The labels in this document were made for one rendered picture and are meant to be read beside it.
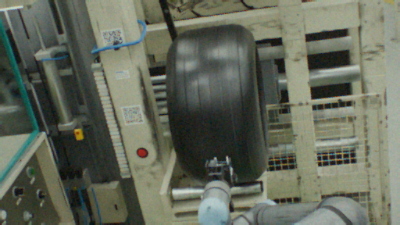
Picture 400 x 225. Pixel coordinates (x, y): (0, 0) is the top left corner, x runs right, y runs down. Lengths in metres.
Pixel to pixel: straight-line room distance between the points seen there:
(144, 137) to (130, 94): 0.18
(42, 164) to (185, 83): 0.59
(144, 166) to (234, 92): 0.54
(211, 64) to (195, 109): 0.16
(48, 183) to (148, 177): 0.37
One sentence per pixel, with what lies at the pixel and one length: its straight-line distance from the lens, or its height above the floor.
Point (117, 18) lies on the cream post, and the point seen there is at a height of 1.58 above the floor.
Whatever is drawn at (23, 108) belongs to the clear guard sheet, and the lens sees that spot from 1.95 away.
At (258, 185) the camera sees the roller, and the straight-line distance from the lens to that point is 2.08.
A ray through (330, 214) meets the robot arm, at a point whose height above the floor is 1.33.
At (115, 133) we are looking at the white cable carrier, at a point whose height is 1.15.
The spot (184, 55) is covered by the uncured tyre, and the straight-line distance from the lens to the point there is 1.89.
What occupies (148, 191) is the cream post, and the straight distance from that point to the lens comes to 2.23.
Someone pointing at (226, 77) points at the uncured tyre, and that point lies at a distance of 1.82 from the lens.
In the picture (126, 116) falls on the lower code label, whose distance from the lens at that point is 2.08.
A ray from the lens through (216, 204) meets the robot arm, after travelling 1.46.
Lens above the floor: 2.06
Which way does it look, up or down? 25 degrees down
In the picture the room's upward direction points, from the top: 11 degrees counter-clockwise
